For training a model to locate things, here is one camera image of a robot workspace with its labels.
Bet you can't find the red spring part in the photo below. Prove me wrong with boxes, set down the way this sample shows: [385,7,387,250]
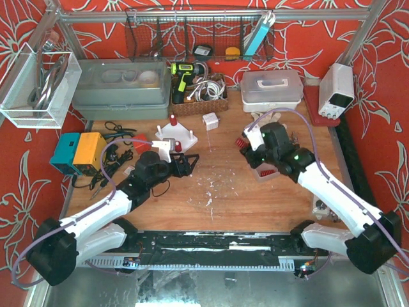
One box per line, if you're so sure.
[174,141,182,152]

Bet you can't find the clear tray of red parts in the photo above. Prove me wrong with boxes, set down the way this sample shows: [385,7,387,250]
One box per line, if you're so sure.
[251,163,280,183]

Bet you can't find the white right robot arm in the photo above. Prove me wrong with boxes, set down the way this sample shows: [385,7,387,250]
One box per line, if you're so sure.
[240,122,402,274]

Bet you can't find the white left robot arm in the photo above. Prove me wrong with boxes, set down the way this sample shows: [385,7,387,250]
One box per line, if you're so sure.
[26,151,199,286]

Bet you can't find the red cube power socket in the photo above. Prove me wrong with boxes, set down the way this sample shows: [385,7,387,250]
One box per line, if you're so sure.
[132,134,151,155]

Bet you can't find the white work gloves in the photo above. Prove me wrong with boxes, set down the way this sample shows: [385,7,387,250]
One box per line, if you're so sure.
[251,112,282,127]

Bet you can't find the white cube power adapter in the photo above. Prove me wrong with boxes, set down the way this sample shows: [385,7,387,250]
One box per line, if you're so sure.
[202,113,219,131]

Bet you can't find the woven wicker basket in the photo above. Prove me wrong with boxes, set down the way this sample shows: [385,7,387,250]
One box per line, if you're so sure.
[169,73,229,116]

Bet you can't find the white plastic storage box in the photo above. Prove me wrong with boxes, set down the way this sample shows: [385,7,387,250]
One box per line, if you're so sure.
[240,70,304,113]

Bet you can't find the yellow teal soldering station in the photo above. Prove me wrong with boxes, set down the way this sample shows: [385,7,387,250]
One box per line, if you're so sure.
[49,132,107,177]

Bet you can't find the red mat under supply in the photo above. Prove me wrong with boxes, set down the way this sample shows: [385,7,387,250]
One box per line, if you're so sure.
[304,86,341,127]

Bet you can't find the clear bag of small parts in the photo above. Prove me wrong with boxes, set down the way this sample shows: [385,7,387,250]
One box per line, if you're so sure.
[312,195,339,223]

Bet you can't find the grey plastic toolbox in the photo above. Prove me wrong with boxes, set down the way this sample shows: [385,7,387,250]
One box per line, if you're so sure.
[72,59,171,121]

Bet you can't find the white bench power supply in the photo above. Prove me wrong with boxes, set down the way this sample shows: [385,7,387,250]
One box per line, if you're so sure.
[318,63,354,120]

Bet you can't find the yellow tape measure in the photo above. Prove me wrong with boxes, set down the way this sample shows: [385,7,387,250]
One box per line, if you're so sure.
[225,47,241,61]

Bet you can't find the teal white book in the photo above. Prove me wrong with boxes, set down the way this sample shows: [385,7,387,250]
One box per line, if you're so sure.
[243,11,276,60]

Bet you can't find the white peg base plate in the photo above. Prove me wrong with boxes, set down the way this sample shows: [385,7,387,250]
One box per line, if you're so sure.
[155,120,198,153]

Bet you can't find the black power cable bundle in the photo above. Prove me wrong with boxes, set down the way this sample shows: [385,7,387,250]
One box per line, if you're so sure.
[72,121,138,201]

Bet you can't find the white coiled cable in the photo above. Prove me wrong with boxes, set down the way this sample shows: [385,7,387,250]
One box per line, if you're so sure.
[194,81,226,102]

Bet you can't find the black cable drag chain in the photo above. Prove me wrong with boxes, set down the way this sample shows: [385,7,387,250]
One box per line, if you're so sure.
[337,113,380,209]

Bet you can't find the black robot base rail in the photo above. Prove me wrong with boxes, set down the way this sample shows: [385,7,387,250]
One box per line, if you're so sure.
[108,231,328,267]

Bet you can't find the green black cordless drill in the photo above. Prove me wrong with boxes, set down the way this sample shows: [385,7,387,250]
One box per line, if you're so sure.
[170,61,207,104]

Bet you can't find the black wire wall basket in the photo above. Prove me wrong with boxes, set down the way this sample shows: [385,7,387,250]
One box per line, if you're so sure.
[125,4,274,62]

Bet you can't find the clear acrylic wall bin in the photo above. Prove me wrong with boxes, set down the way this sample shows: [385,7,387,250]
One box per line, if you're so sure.
[1,43,82,129]

